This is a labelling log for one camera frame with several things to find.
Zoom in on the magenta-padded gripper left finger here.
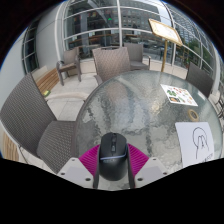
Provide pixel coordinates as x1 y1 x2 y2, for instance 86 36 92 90
57 143 101 190

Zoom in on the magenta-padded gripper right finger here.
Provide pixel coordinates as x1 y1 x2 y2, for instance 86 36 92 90
127 143 169 190

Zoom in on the black computer mouse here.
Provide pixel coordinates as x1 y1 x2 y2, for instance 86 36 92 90
98 132 129 182

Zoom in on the white mouse pad with outline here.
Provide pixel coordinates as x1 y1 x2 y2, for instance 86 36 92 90
175 121 215 168

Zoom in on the beige tape roll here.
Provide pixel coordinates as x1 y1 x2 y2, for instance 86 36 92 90
188 109 200 123

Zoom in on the grey wicker chair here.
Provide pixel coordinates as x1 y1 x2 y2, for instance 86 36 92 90
185 62 215 98
55 48 82 86
123 42 152 71
0 73 80 175
92 46 132 85

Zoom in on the colourful printed picture sheet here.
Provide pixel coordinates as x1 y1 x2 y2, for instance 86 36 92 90
160 83 199 107

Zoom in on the wooden slat bench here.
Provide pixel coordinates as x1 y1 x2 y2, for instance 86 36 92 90
0 129 18 162
31 65 61 96

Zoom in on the gold framed menu stand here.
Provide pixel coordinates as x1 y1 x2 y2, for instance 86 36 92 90
148 18 184 73

